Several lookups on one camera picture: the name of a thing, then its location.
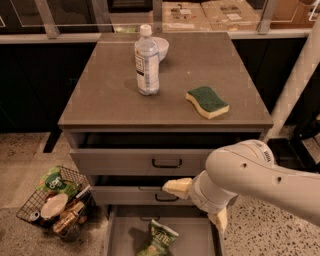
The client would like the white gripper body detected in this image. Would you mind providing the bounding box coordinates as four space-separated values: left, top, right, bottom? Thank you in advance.
189 171 237 214

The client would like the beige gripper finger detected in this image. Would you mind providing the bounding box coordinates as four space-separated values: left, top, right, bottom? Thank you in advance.
208 208 228 233
162 178 192 199

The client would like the green jalapeno chip bag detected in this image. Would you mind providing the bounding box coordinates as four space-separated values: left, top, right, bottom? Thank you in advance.
136 219 179 256

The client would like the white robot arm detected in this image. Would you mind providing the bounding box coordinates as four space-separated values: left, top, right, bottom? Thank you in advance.
162 18 320 231

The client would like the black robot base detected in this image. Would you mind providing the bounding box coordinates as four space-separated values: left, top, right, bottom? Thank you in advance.
267 115 320 173

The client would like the grey bottom drawer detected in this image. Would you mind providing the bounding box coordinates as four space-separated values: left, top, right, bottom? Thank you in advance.
104 205 225 256

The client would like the grey drawer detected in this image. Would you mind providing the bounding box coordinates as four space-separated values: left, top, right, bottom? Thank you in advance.
91 175 192 206
69 132 260 176
104 205 225 256

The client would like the grey drawer cabinet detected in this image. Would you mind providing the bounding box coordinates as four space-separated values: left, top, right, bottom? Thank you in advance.
57 31 275 256

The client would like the grey middle drawer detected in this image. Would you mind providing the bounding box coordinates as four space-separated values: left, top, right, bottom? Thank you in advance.
91 175 192 206

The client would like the grey top drawer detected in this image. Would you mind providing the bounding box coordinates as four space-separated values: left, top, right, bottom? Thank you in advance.
69 132 260 176

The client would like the green snack bag in basket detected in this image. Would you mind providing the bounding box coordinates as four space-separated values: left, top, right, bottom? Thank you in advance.
36 166 78 198

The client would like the green yellow sponge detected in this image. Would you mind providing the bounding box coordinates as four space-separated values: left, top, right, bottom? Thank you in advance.
185 86 229 119

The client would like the brown snack packet in basket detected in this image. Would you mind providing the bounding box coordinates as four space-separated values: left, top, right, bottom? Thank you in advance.
53 201 84 234

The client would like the white bowl in basket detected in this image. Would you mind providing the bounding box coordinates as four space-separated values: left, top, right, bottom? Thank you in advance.
40 194 68 219

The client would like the clear plastic water bottle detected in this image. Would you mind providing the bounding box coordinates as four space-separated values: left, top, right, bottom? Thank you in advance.
134 24 159 95

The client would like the soda can in basket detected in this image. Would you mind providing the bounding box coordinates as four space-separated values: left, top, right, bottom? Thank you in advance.
29 211 41 223

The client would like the cardboard box left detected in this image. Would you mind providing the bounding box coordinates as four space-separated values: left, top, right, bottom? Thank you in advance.
162 2 212 32

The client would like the cardboard box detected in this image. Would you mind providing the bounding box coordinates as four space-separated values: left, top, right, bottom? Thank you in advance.
162 2 212 32
201 0 260 31

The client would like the cardboard box right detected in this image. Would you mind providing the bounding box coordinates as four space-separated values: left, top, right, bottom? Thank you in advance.
201 0 260 31

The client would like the brown cardboard box corner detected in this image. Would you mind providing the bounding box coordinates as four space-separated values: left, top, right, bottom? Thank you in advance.
270 0 320 29

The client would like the black wire basket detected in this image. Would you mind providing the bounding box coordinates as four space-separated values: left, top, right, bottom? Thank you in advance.
16 166 95 242

